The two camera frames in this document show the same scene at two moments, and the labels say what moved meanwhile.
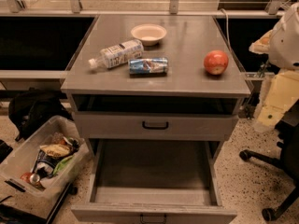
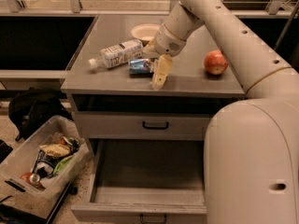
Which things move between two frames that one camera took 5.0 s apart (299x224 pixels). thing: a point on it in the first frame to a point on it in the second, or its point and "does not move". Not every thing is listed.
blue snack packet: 148,66 does not move
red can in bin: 30,177 does not move
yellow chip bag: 56,149 does not move
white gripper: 286,46 to 165,43
